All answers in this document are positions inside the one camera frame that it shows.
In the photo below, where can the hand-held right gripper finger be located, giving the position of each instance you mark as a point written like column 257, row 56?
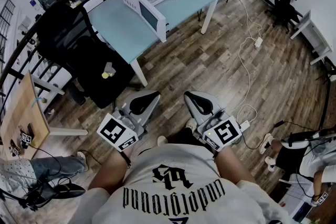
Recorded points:
column 193, row 111
column 214, row 102

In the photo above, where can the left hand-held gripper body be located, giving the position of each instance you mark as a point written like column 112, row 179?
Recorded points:
column 126, row 123

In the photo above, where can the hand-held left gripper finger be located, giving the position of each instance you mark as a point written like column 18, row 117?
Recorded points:
column 150, row 112
column 128, row 102

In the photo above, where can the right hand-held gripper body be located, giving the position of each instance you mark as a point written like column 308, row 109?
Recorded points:
column 223, row 133

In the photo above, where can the person's right forearm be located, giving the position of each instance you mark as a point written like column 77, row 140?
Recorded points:
column 233, row 165

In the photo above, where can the person's left forearm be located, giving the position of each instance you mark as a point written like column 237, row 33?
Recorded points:
column 110, row 170

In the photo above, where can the person's right white shoe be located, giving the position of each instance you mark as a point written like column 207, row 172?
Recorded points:
column 191, row 124

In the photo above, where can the person's white shoe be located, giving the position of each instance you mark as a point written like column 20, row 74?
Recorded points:
column 162, row 140
column 191, row 124

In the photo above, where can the white power adapter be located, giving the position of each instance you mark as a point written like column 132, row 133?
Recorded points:
column 244, row 126

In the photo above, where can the person's left white shoe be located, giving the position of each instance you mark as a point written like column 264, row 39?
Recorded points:
column 162, row 140

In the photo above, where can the yellow ball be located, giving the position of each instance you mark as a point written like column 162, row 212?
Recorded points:
column 104, row 75

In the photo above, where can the grey cloth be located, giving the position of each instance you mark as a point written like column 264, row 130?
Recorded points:
column 109, row 66

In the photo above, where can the black mesh office chair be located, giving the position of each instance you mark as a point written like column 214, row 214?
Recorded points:
column 86, row 60

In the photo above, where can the person's white printed t-shirt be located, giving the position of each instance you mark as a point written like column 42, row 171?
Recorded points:
column 183, row 191

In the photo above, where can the white power strip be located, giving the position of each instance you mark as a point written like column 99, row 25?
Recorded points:
column 258, row 42

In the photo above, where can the light blue table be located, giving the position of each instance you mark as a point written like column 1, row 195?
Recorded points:
column 118, row 26

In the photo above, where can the light wooden desk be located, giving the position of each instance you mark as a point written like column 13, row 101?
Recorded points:
column 21, row 112

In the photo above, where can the black high-back office chair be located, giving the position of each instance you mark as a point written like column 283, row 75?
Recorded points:
column 286, row 5

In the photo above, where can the black metal railing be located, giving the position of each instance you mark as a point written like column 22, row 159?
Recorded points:
column 52, row 5

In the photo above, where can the white desk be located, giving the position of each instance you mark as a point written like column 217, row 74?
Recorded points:
column 317, row 31

